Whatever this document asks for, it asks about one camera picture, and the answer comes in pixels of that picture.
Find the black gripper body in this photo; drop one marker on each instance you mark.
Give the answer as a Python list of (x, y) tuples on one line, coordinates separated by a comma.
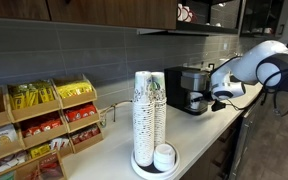
[(208, 97)]

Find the white paper cup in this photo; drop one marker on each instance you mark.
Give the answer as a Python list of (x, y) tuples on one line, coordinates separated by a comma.
[(195, 98)]

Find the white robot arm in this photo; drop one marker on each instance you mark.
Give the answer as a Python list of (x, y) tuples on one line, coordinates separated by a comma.
[(266, 63)]

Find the black coffee machine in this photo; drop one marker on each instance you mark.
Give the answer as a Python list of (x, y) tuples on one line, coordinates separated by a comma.
[(180, 82)]

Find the tall paper cup stack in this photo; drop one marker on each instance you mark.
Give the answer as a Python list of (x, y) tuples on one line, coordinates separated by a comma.
[(143, 118)]

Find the white round cup tray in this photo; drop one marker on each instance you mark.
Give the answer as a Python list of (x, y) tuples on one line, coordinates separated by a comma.
[(151, 173)]

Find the dark wood lower cabinets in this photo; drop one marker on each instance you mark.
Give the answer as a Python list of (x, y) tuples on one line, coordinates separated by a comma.
[(217, 160)]

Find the stack of white lids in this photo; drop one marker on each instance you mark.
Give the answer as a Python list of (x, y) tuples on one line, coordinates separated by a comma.
[(164, 157)]

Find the upper wood cabinets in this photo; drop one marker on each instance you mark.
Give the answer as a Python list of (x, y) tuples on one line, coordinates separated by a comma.
[(155, 14)]

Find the wooden tea organizer rack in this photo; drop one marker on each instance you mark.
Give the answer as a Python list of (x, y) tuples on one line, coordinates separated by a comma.
[(43, 121)]

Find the wire pod holder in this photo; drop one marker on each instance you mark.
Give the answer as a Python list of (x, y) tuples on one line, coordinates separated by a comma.
[(112, 108)]

